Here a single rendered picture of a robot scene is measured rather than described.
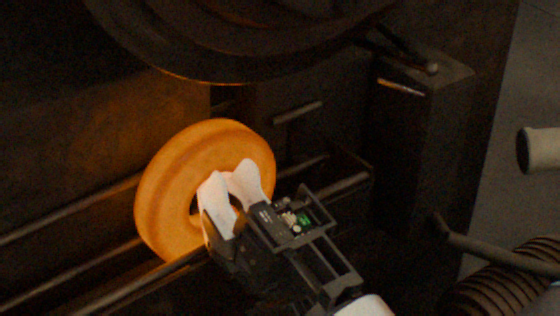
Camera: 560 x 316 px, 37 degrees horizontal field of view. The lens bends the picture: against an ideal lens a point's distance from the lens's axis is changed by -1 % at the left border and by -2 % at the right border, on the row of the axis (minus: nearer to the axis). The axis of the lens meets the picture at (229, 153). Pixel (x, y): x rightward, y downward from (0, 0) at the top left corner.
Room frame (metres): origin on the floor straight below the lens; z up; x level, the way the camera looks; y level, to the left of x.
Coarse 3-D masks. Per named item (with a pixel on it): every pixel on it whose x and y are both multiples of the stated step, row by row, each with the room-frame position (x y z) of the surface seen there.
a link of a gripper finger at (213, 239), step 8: (208, 216) 0.63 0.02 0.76; (208, 224) 0.62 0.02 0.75; (208, 232) 0.61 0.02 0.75; (216, 232) 0.61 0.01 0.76; (208, 240) 0.60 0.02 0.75; (216, 240) 0.60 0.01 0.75; (224, 240) 0.60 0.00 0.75; (232, 240) 0.60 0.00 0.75; (208, 248) 0.60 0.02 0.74; (216, 248) 0.59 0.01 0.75; (224, 248) 0.59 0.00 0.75; (232, 248) 0.59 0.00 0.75; (216, 256) 0.59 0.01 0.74; (224, 256) 0.58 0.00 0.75; (232, 256) 0.59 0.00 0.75; (224, 264) 0.58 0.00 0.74; (232, 264) 0.58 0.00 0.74; (232, 272) 0.57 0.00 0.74
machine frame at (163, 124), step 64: (0, 0) 0.69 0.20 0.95; (64, 0) 0.72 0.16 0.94; (448, 0) 0.96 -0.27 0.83; (512, 0) 1.04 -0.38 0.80; (0, 64) 0.68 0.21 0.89; (64, 64) 0.72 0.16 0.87; (128, 64) 0.72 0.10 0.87; (320, 64) 0.84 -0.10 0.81; (0, 128) 0.62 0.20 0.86; (64, 128) 0.66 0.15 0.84; (128, 128) 0.70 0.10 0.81; (256, 128) 0.79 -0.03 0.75; (320, 128) 0.85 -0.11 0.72; (0, 192) 0.62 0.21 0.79; (64, 192) 0.65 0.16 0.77; (128, 192) 0.69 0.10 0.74; (0, 256) 0.61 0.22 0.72; (64, 256) 0.65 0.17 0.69; (128, 256) 0.69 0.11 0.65; (384, 256) 0.93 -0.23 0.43; (448, 256) 1.03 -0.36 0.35
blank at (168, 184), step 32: (192, 128) 0.69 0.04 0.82; (224, 128) 0.69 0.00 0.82; (160, 160) 0.66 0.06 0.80; (192, 160) 0.65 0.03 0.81; (224, 160) 0.68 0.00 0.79; (256, 160) 0.70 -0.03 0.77; (160, 192) 0.63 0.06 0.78; (192, 192) 0.65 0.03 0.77; (160, 224) 0.63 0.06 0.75; (192, 224) 0.65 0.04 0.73; (160, 256) 0.63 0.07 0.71
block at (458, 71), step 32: (384, 64) 0.87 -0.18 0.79; (448, 64) 0.86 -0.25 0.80; (384, 96) 0.86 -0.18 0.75; (448, 96) 0.81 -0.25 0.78; (384, 128) 0.85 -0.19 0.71; (416, 128) 0.81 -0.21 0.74; (448, 128) 0.82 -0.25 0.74; (384, 160) 0.85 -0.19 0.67; (416, 160) 0.81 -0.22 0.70; (448, 160) 0.83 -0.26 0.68; (384, 192) 0.84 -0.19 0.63; (416, 192) 0.80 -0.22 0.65; (448, 192) 0.84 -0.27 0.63; (384, 224) 0.83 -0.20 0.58; (416, 224) 0.81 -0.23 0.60
